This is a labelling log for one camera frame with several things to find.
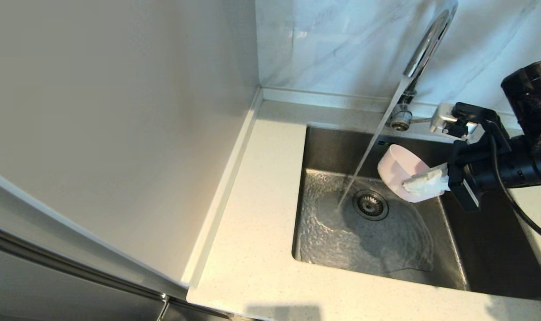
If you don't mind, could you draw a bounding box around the pink bowl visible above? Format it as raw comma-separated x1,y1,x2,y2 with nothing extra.
377,144,437,204

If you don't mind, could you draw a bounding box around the stainless steel sink basin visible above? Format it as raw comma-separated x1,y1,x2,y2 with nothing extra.
291,124,541,300

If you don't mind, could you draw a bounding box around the round metal drain strainer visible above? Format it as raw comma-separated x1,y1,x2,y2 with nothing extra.
352,190,389,222

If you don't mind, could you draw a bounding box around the chrome gooseneck faucet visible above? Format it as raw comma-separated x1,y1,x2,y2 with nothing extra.
388,0,458,132

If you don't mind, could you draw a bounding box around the white grey appliance door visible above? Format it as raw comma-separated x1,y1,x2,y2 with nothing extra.
0,157,235,321

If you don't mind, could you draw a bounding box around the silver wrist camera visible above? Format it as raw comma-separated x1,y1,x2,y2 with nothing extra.
429,103,479,137

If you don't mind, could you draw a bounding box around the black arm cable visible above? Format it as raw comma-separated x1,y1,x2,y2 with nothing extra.
487,120,541,246

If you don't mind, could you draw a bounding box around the steel bar door handle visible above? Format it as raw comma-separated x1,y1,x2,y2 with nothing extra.
0,217,233,321

